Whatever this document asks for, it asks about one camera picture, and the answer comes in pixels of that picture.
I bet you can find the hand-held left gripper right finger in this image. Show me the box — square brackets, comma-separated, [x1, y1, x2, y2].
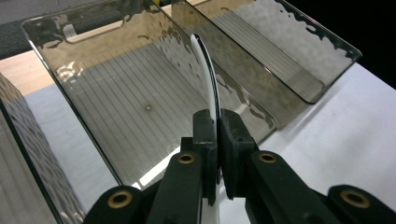
[219, 108, 260, 200]

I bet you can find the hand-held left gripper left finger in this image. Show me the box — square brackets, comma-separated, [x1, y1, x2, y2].
[181, 108, 219, 207]

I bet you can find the white board table cover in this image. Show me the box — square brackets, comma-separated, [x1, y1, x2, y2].
[24, 62, 396, 224]

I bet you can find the smoky clear plastic bin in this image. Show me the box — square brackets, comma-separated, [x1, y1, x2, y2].
[21, 0, 278, 190]
[169, 0, 363, 130]
[0, 73, 87, 224]

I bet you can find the white ceramic spoon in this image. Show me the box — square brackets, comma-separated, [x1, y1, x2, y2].
[190, 33, 222, 224]

